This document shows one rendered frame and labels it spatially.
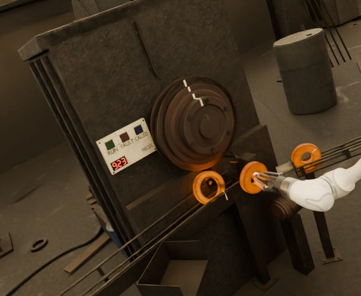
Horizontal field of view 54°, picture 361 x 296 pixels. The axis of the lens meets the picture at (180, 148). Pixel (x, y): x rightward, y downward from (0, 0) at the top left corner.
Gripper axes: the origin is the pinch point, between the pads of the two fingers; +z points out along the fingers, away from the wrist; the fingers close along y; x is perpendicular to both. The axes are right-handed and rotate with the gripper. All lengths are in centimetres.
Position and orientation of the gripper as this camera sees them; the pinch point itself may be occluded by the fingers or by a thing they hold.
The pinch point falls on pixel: (253, 174)
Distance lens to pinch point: 172.1
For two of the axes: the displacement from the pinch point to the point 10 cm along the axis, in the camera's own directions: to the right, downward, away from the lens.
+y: 7.9, -4.7, 3.9
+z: -5.2, -1.9, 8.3
